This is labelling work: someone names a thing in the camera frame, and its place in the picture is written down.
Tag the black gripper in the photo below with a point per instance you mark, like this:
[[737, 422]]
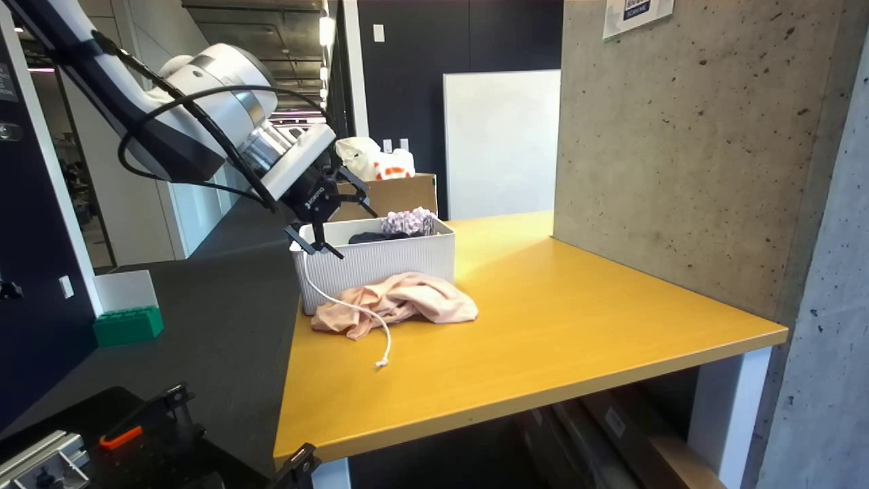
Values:
[[316, 195]]

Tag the pink clothing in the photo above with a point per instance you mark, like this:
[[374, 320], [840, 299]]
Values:
[[393, 299]]

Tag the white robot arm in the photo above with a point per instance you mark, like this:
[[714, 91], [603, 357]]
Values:
[[197, 115]]

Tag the dark navy clothing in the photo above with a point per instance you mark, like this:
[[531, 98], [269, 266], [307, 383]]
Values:
[[366, 238]]

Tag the grey plastic laundry basket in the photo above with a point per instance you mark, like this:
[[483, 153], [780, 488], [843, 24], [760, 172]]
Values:
[[349, 261]]

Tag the floral patterned clothing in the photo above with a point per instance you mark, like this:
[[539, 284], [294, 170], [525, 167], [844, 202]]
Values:
[[408, 224]]

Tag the cardboard box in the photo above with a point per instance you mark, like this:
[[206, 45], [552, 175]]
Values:
[[389, 195]]

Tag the white board panel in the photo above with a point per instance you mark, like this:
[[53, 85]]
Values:
[[501, 141]]

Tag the green block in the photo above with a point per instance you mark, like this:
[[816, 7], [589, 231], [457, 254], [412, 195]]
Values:
[[127, 326]]

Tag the QR code paper sign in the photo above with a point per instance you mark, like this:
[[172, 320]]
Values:
[[631, 13]]

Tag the black clamp orange handle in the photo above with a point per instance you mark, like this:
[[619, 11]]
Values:
[[152, 445]]

